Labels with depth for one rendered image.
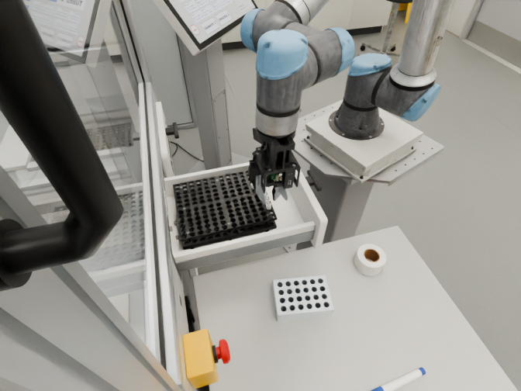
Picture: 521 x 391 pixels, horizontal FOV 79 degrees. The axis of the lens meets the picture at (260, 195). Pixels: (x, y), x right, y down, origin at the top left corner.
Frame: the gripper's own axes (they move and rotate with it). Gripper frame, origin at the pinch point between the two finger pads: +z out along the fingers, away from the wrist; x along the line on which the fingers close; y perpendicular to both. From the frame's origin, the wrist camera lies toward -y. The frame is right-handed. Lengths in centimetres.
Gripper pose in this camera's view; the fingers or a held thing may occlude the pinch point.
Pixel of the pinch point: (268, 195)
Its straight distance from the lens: 72.7
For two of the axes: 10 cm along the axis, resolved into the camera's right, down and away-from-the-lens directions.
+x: 9.6, -1.9, 2.0
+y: 2.7, 7.0, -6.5
